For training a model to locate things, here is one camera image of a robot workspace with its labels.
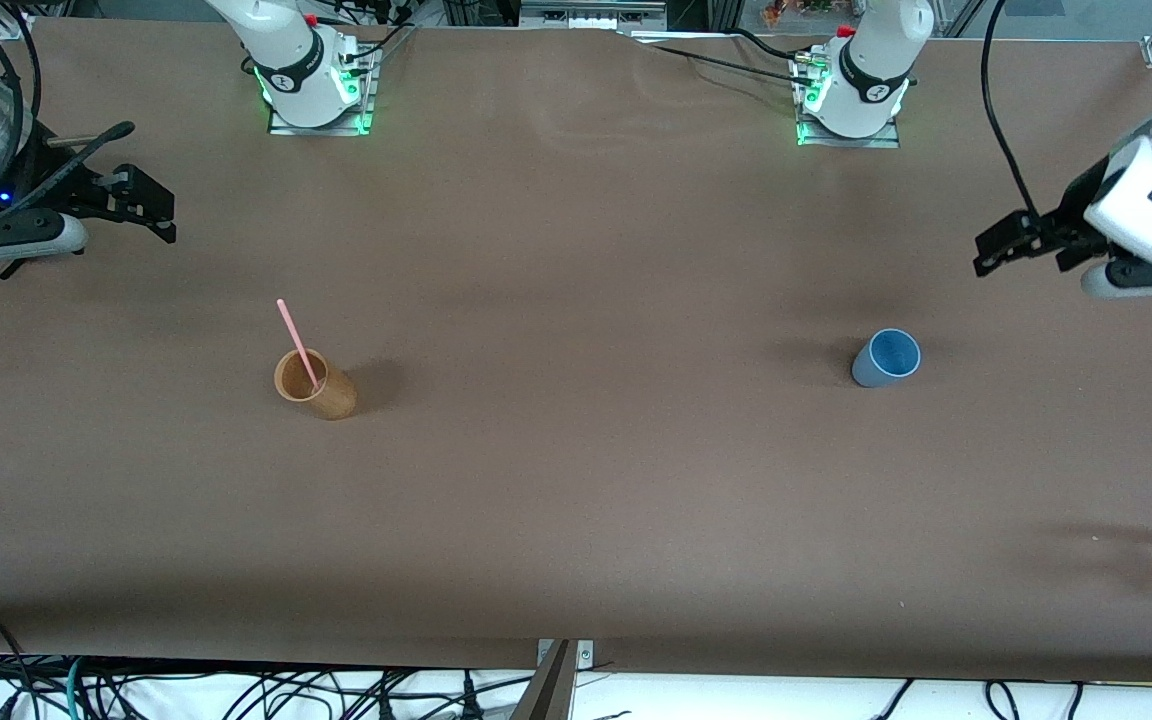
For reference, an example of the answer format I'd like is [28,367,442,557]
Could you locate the blue cup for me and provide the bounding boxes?
[851,328,923,389]

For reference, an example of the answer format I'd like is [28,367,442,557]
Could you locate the pink chopstick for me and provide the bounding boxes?
[276,298,325,393]

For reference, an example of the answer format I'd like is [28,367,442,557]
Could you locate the brown bamboo cup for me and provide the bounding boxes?
[273,348,358,422]

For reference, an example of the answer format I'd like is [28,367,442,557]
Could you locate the brown table leg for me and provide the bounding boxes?
[510,640,578,720]

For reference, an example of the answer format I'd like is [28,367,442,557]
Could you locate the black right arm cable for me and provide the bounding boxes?
[0,0,137,219]

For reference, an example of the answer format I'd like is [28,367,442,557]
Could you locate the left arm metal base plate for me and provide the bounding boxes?
[794,48,903,150]

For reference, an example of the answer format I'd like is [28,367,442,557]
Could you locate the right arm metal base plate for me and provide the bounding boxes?
[267,42,379,137]

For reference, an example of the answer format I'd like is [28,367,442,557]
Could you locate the short black base cable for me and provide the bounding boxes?
[729,27,801,63]

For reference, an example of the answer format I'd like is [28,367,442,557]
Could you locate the long black base cable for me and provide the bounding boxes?
[648,43,809,91]

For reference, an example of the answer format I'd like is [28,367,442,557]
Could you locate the teal floor cable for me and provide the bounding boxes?
[62,655,89,720]

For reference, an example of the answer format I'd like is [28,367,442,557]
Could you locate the metal table bracket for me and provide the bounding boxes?
[536,638,596,673]

